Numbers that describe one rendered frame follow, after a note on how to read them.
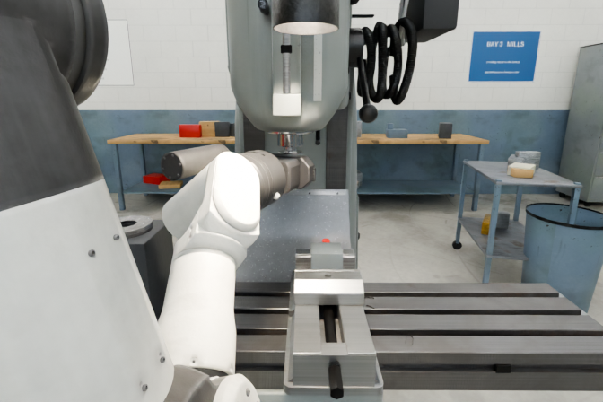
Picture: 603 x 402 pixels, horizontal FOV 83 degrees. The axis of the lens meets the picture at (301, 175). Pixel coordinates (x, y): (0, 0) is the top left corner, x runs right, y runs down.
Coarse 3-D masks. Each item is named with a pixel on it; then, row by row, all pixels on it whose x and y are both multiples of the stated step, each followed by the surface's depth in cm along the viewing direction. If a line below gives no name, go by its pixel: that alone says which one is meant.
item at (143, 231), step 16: (128, 224) 65; (144, 224) 63; (160, 224) 66; (128, 240) 59; (144, 240) 59; (160, 240) 64; (144, 256) 58; (160, 256) 64; (144, 272) 59; (160, 272) 64; (160, 288) 64; (160, 304) 64
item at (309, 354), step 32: (352, 256) 70; (288, 320) 65; (320, 320) 62; (352, 320) 56; (288, 352) 57; (320, 352) 49; (352, 352) 49; (288, 384) 50; (320, 384) 50; (352, 384) 50
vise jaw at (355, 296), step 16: (304, 272) 64; (320, 272) 64; (336, 272) 64; (352, 272) 64; (304, 288) 60; (320, 288) 60; (336, 288) 60; (352, 288) 60; (304, 304) 60; (320, 304) 60; (336, 304) 60; (352, 304) 60
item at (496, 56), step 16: (112, 32) 453; (128, 32) 453; (480, 32) 450; (496, 32) 449; (512, 32) 449; (528, 32) 449; (112, 48) 457; (128, 48) 457; (480, 48) 454; (496, 48) 454; (512, 48) 454; (528, 48) 454; (112, 64) 462; (128, 64) 461; (480, 64) 458; (496, 64) 458; (512, 64) 458; (528, 64) 458; (112, 80) 466; (128, 80) 466; (480, 80) 463; (496, 80) 463; (512, 80) 463; (528, 80) 463
